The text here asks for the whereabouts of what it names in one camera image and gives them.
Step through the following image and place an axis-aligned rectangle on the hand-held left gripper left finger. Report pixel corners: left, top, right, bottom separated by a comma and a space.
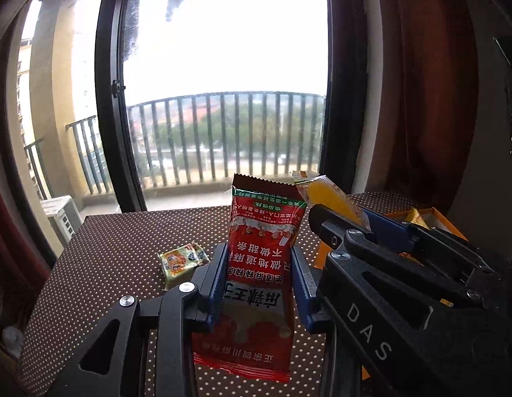
45, 242, 232, 397

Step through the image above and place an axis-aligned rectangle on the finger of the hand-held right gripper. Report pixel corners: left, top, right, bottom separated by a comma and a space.
308, 202, 484, 309
365, 211, 502, 276

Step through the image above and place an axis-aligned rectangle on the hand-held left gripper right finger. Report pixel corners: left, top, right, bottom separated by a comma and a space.
290, 246, 364, 397

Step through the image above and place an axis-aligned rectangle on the yellow orange snack packet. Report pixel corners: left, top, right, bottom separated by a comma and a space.
292, 170, 371, 232

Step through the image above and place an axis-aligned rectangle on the red white snack packet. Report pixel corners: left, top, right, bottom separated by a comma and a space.
192, 174, 308, 382

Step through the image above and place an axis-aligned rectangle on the green yellow snack packet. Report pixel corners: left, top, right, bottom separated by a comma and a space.
158, 242, 210, 291

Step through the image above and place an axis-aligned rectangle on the balcony railing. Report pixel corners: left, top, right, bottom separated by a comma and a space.
23, 138, 50, 199
128, 91, 327, 187
66, 116, 112, 195

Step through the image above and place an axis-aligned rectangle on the brown curtain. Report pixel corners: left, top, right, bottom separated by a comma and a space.
375, 0, 480, 211

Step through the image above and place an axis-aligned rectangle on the white outdoor air conditioner unit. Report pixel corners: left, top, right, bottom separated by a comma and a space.
40, 196, 83, 249

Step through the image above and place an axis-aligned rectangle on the dark red curtain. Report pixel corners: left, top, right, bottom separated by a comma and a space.
0, 161, 50, 290

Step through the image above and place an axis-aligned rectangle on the black window frame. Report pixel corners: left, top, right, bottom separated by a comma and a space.
95, 0, 147, 213

